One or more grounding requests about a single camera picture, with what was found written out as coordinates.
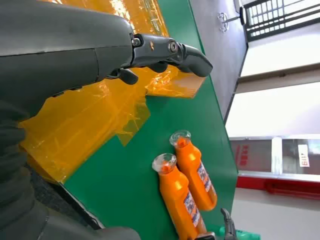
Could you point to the metal floor stand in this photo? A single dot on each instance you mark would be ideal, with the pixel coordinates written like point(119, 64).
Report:
point(225, 20)

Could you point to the green table mat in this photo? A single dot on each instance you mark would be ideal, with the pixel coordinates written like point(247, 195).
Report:
point(149, 165)

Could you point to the white paper sign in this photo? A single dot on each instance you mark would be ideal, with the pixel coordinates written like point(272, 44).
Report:
point(303, 155)

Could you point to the green plastic bottle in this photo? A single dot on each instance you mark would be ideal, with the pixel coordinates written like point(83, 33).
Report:
point(244, 236)

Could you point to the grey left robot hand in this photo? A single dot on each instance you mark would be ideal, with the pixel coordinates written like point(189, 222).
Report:
point(62, 43)

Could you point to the black window grille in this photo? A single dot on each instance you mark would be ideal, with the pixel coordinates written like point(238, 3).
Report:
point(275, 16)

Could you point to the yellow plastic sheet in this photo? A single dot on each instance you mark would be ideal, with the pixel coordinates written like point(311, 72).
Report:
point(75, 126)

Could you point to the white red display cabinet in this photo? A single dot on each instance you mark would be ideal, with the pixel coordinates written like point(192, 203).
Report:
point(275, 179)

